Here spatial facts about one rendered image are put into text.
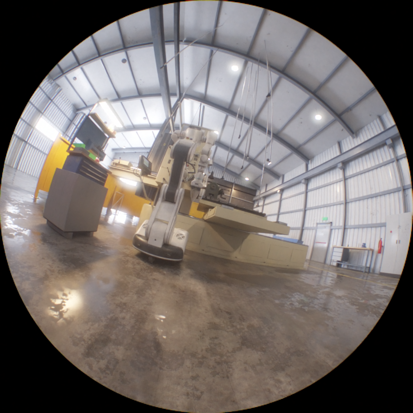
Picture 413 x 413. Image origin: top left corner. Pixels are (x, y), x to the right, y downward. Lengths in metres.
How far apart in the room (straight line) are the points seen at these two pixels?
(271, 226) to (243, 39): 7.86
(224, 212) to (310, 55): 7.60
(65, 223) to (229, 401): 1.42
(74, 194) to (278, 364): 1.62
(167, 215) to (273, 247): 2.33
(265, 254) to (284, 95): 7.81
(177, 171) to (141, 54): 9.60
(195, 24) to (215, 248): 9.37
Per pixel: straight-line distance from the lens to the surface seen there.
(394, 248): 6.49
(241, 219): 1.52
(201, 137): 1.75
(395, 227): 6.59
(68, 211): 1.36
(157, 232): 1.29
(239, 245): 2.78
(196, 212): 4.99
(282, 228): 1.76
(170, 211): 1.38
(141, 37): 10.06
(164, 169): 2.81
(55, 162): 3.40
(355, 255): 7.66
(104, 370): 0.51
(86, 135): 3.02
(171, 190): 1.39
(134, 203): 5.46
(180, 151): 1.35
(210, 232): 2.62
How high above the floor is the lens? 0.45
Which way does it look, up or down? 9 degrees up
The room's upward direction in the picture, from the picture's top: 15 degrees clockwise
